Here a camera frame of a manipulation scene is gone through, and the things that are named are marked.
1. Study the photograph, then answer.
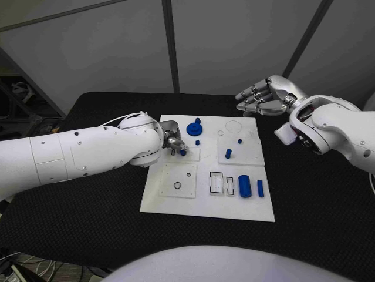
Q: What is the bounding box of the white task board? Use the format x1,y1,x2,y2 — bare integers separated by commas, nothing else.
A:
138,113,275,223

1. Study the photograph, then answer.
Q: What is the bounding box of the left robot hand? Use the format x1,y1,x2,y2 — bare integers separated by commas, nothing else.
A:
158,120,189,156

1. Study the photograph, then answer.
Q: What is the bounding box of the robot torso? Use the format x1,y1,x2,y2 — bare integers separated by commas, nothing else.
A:
101,245,357,282

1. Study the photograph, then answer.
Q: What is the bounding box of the thick blue cylinder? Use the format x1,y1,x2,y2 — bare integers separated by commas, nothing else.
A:
236,174,252,199

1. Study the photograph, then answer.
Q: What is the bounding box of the blue gear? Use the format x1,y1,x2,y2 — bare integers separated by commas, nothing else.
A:
186,122,204,136

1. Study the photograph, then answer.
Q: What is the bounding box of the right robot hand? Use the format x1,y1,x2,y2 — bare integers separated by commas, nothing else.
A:
235,75,308,118

